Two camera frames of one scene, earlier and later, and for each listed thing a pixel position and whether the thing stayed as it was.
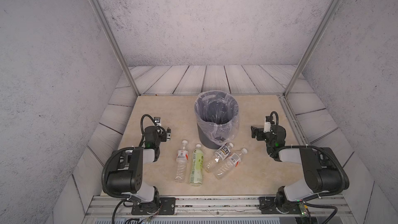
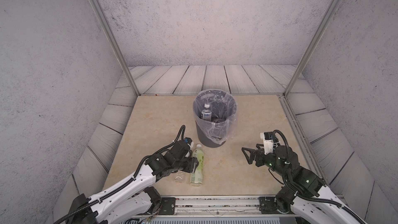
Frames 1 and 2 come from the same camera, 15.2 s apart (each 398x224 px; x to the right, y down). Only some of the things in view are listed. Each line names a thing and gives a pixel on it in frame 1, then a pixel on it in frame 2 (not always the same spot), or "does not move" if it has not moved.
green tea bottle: x=196 y=178 does not move
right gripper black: x=257 y=133 → x=261 y=153
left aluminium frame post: x=110 y=31 does not move
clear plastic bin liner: x=217 y=114 does not move
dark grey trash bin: x=214 y=130 does not move
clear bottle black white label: x=221 y=154 → x=206 y=114
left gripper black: x=164 y=138 → x=193 y=163
